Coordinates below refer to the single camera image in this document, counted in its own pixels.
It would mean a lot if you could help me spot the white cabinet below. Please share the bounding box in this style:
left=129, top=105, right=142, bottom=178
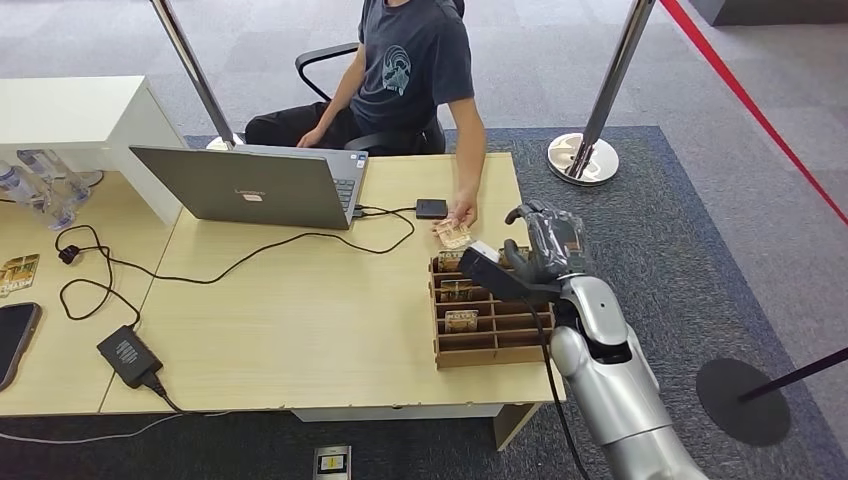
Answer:
left=0, top=75, right=189, bottom=227

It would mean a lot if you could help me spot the black power adapter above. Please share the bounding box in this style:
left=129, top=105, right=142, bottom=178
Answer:
left=96, top=325, right=164, bottom=390

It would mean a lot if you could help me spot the black card reader cable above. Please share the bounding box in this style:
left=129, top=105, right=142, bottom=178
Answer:
left=352, top=205, right=419, bottom=219

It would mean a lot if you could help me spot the black office chair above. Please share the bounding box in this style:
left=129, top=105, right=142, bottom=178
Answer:
left=294, top=0, right=466, bottom=158

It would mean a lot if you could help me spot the grey laptop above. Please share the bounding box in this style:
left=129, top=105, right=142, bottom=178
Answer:
left=129, top=144, right=370, bottom=232

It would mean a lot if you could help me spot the black smartphone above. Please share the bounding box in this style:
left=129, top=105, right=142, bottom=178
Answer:
left=0, top=302, right=44, bottom=393

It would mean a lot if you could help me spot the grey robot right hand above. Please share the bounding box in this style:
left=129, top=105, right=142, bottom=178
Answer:
left=502, top=199, right=592, bottom=286

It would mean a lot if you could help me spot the black laptop power cable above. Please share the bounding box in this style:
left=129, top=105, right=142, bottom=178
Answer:
left=55, top=205, right=417, bottom=331

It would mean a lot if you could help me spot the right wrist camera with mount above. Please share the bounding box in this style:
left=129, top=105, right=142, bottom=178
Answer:
left=458, top=240, right=564, bottom=305

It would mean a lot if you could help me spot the wooden card organizer box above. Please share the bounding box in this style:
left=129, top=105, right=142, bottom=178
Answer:
left=428, top=246, right=558, bottom=370

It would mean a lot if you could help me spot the chrome stanchion with round base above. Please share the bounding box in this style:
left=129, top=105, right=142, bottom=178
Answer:
left=546, top=0, right=658, bottom=187
left=148, top=0, right=248, bottom=152

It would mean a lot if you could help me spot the black adapter mains cable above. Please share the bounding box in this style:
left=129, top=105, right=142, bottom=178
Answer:
left=142, top=376, right=193, bottom=416

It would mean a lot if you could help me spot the dark grey low platform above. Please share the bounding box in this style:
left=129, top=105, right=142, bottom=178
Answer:
left=687, top=0, right=848, bottom=28

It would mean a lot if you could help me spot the red barrier belt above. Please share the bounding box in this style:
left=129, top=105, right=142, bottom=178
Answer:
left=658, top=0, right=848, bottom=229

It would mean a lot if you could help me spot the hotel cards stack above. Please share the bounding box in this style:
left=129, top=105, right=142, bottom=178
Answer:
left=0, top=253, right=41, bottom=298

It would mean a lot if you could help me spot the black card reader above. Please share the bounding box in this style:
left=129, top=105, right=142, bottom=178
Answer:
left=415, top=197, right=450, bottom=221

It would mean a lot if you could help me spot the floor socket box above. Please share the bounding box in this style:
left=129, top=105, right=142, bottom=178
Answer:
left=311, top=444, right=353, bottom=480

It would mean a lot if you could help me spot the white floor cable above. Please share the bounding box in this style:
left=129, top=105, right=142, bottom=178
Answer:
left=0, top=410, right=234, bottom=444

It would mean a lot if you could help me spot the person's left hand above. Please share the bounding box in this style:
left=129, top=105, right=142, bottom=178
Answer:
left=433, top=192, right=480, bottom=232

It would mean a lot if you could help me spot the person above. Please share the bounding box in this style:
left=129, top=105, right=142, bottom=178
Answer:
left=243, top=0, right=489, bottom=231

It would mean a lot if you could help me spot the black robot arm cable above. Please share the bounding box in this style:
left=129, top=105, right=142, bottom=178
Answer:
left=519, top=296, right=592, bottom=480

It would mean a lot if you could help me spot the black stanchion with flat base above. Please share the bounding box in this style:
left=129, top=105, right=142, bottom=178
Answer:
left=694, top=345, right=848, bottom=449

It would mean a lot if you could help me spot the clear plastic water bottle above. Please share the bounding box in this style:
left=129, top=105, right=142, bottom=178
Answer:
left=0, top=160, right=75, bottom=232
left=16, top=148, right=92, bottom=203

